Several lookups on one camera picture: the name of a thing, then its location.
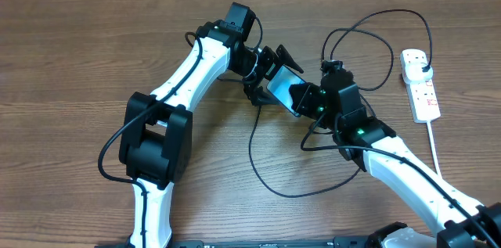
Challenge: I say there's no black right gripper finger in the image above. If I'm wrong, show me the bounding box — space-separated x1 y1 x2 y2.
289 83 319 102
293 97 315 118

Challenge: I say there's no blue Galaxy smartphone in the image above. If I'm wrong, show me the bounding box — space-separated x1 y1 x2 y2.
267 66 306 117

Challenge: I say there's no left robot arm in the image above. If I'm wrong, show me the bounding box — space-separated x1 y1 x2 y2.
119 2 303 247

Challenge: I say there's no white power strip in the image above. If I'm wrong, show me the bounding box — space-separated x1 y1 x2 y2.
400 49 441 123

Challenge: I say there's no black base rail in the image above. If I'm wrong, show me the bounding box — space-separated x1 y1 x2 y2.
166 235 368 248

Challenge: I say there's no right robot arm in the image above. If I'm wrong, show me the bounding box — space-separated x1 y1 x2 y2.
288 61 500 247

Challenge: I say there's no white charger plug adapter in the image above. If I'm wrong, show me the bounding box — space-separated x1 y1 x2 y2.
402 63 434 84

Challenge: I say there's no black charging cable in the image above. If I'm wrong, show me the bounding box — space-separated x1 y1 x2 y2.
248 9 434 199

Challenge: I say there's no white power strip cord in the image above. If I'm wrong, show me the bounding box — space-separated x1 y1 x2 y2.
425 120 444 181

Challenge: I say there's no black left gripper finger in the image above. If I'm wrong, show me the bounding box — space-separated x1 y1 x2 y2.
276 45 304 74
250 87 279 106

